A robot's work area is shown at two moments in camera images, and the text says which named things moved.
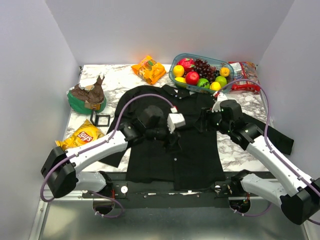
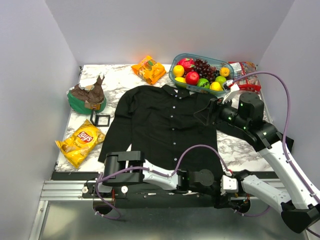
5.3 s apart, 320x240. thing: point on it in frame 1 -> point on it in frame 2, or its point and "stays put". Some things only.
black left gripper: (173, 145) -> (224, 202)
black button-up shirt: (170, 136) stays put
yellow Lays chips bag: (84, 132) stays put
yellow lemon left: (178, 70) stays put
